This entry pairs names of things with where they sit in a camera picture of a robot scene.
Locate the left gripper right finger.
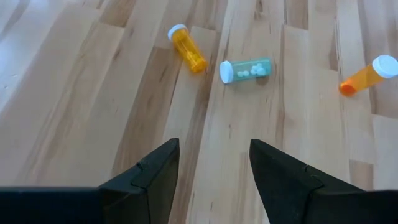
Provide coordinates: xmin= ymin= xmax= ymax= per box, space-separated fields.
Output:
xmin=249 ymin=138 xmax=364 ymax=224

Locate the orange medicine bottle white cap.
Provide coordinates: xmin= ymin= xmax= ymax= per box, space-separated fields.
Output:
xmin=167 ymin=23 xmax=208 ymax=75
xmin=338 ymin=54 xmax=398 ymax=97

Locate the teal medicine bottle white cap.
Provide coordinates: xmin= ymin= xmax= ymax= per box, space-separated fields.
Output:
xmin=219 ymin=57 xmax=273 ymax=85

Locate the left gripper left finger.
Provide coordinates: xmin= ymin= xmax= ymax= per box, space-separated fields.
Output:
xmin=98 ymin=138 xmax=181 ymax=224

